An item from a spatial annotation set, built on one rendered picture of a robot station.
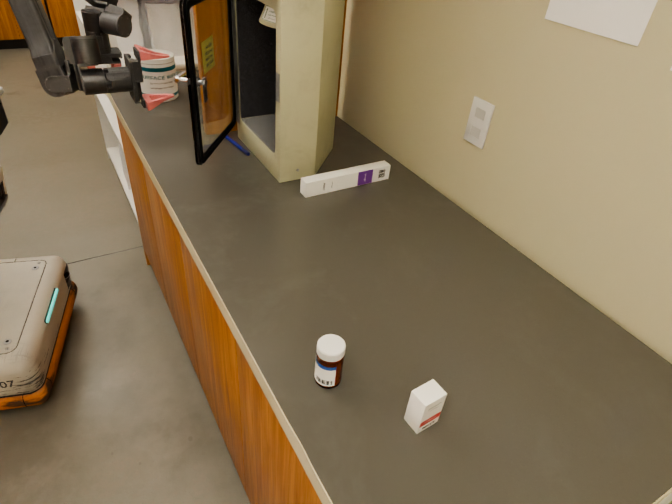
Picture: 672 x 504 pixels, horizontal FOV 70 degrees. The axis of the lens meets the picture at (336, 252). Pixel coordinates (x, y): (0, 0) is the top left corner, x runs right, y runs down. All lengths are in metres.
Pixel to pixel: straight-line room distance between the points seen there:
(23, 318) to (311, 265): 1.28
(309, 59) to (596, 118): 0.65
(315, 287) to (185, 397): 1.11
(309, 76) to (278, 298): 0.58
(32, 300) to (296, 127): 1.28
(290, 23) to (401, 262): 0.60
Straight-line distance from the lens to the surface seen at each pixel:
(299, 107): 1.28
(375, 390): 0.84
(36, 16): 1.33
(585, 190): 1.14
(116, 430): 1.99
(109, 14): 1.52
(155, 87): 1.89
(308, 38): 1.24
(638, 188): 1.08
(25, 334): 2.01
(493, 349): 0.97
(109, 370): 2.17
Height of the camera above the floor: 1.61
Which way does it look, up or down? 37 degrees down
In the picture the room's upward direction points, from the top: 6 degrees clockwise
